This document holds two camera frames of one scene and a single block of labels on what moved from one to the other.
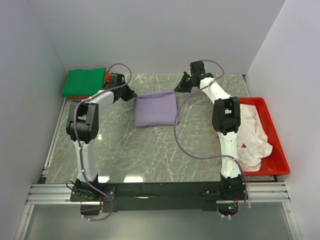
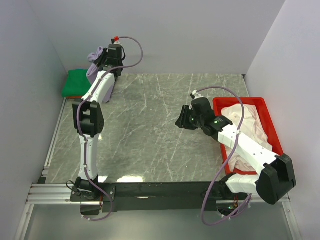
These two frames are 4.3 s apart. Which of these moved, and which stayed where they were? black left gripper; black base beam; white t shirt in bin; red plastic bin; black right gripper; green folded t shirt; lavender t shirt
Moved: black right gripper; black left gripper; lavender t shirt
Stayed: white t shirt in bin; black base beam; red plastic bin; green folded t shirt
